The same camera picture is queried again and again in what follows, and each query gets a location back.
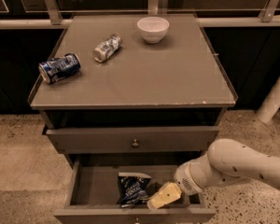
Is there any metal window railing frame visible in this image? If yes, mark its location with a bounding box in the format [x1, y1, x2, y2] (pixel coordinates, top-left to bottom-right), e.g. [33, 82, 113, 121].
[0, 0, 280, 30]

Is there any grey open middle drawer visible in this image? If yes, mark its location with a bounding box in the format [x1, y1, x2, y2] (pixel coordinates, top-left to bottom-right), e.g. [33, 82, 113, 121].
[54, 159, 216, 224]

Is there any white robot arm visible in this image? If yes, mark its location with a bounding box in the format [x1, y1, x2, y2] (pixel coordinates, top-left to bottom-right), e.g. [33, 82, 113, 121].
[147, 139, 280, 210]

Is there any blue soda can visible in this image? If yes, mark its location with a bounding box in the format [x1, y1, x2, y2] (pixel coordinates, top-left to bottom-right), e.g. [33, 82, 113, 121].
[38, 53, 81, 84]

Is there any white pillar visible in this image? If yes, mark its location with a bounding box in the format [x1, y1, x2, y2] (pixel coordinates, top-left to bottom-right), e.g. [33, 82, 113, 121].
[257, 77, 280, 123]

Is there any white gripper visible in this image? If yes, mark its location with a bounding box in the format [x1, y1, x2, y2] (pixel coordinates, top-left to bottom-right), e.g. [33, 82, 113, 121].
[147, 162, 202, 209]

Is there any silver soda can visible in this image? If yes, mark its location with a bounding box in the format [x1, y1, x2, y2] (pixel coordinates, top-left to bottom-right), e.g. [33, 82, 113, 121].
[92, 34, 122, 63]

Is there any round brass drawer knob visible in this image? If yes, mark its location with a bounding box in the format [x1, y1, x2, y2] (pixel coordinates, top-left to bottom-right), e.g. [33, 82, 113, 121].
[132, 139, 139, 148]

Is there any grey drawer cabinet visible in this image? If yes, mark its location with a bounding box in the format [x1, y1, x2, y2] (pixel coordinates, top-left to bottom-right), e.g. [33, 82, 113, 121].
[27, 13, 239, 224]

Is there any blue chip bag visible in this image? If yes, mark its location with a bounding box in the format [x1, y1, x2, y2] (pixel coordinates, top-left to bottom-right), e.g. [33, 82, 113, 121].
[118, 172, 151, 208]

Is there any white ceramic bowl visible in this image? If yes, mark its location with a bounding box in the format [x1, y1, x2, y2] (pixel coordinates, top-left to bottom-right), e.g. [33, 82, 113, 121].
[137, 17, 170, 44]

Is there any grey top drawer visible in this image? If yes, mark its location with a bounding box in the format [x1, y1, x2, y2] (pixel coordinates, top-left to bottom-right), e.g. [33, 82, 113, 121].
[46, 126, 218, 154]

